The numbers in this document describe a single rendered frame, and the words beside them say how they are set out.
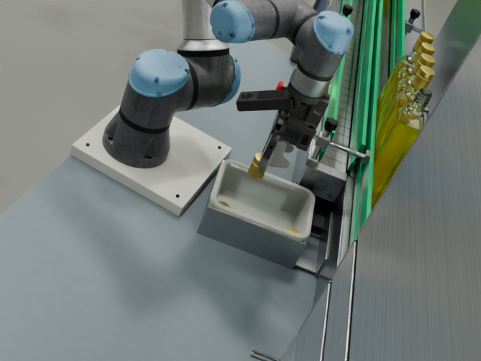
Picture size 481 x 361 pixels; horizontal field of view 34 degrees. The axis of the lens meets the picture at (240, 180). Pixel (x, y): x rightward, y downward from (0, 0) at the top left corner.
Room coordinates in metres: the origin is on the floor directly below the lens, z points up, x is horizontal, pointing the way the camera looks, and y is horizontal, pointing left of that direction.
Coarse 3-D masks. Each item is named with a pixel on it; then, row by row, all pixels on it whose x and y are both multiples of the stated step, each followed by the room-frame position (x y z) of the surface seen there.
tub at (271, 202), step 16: (224, 160) 1.40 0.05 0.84; (224, 176) 1.40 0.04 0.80; (240, 176) 1.41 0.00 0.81; (272, 176) 1.42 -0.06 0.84; (224, 192) 1.39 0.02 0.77; (240, 192) 1.41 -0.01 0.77; (256, 192) 1.41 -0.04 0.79; (272, 192) 1.41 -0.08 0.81; (288, 192) 1.42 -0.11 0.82; (304, 192) 1.42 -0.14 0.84; (224, 208) 1.25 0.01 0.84; (240, 208) 1.36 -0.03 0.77; (256, 208) 1.38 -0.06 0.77; (272, 208) 1.40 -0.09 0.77; (288, 208) 1.42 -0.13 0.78; (304, 208) 1.40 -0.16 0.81; (256, 224) 1.25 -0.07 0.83; (272, 224) 1.27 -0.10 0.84; (288, 224) 1.38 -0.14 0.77; (304, 224) 1.33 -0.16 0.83
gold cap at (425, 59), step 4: (420, 56) 1.62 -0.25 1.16; (424, 56) 1.62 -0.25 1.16; (428, 56) 1.62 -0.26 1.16; (420, 60) 1.61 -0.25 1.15; (424, 60) 1.60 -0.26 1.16; (428, 60) 1.60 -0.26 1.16; (432, 60) 1.61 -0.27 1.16; (416, 64) 1.61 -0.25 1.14; (420, 64) 1.60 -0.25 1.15; (424, 64) 1.60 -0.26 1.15; (428, 64) 1.60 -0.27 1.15; (432, 64) 1.61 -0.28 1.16; (416, 68) 1.61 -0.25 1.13; (412, 72) 1.61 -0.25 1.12; (416, 72) 1.60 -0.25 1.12
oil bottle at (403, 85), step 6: (402, 84) 1.61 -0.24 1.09; (408, 84) 1.61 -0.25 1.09; (396, 90) 1.61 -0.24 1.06; (402, 90) 1.59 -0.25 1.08; (408, 90) 1.59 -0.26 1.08; (390, 96) 1.63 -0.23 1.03; (390, 102) 1.60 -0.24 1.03; (384, 108) 1.62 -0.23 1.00; (384, 114) 1.59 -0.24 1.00; (378, 120) 1.62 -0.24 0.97; (378, 126) 1.59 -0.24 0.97
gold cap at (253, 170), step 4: (256, 156) 1.34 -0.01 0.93; (260, 156) 1.35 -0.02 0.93; (256, 160) 1.33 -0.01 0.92; (252, 164) 1.34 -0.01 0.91; (256, 164) 1.33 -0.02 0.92; (248, 168) 1.34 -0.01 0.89; (252, 168) 1.33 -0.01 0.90; (256, 168) 1.33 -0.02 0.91; (248, 172) 1.34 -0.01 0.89; (252, 172) 1.33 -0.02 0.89; (256, 172) 1.33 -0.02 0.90; (264, 172) 1.34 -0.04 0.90; (252, 176) 1.33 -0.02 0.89; (256, 176) 1.33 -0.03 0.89; (260, 176) 1.33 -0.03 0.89
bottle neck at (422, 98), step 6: (420, 90) 1.50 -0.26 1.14; (426, 90) 1.51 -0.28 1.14; (420, 96) 1.49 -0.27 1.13; (426, 96) 1.49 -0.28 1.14; (414, 102) 1.49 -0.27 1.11; (420, 102) 1.49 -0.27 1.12; (426, 102) 1.49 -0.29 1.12; (414, 108) 1.49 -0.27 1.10; (420, 108) 1.49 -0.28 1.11; (420, 114) 1.49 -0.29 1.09
